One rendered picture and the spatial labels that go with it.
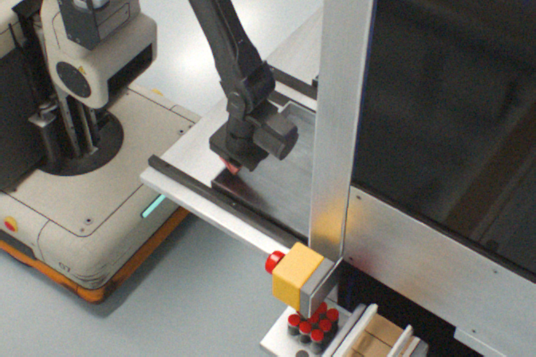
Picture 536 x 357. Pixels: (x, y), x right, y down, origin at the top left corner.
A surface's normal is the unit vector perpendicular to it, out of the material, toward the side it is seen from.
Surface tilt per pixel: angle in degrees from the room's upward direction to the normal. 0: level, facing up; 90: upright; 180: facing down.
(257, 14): 0
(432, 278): 90
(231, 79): 86
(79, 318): 0
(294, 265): 0
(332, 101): 90
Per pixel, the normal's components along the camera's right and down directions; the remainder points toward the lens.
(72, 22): -0.56, 0.63
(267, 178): 0.00, -0.65
